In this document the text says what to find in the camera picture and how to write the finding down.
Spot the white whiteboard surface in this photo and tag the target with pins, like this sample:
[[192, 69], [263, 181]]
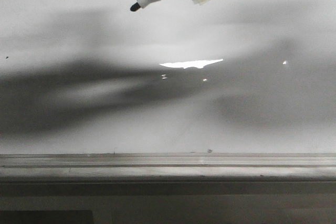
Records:
[[229, 76]]

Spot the aluminium whiteboard frame rail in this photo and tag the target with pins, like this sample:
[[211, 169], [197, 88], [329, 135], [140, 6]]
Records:
[[166, 167]]

